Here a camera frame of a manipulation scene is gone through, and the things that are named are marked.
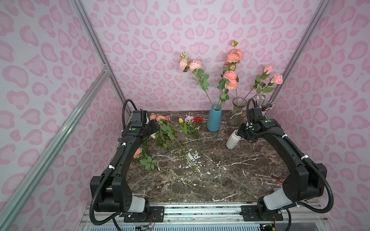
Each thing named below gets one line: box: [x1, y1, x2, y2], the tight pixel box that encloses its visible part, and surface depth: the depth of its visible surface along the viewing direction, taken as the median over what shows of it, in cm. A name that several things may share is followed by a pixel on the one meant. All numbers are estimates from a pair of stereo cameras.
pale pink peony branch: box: [178, 51, 213, 106], surface depth 83 cm
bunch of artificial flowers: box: [132, 113, 204, 191], surface depth 99 cm
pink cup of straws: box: [255, 96, 276, 112], surface depth 110 cm
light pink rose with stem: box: [248, 73, 284, 101], surface depth 82 cm
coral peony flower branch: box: [217, 70, 238, 110], surface depth 88 cm
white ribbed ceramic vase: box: [225, 128, 245, 150], surface depth 88 cm
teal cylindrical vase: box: [207, 103, 223, 132], surface depth 98 cm
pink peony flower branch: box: [223, 39, 243, 73], surface depth 82 cm
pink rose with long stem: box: [254, 64, 275, 84], surface depth 88 cm
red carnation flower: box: [193, 116, 204, 124], surface depth 112 cm
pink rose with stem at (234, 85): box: [230, 81, 239, 104], surface depth 84 cm
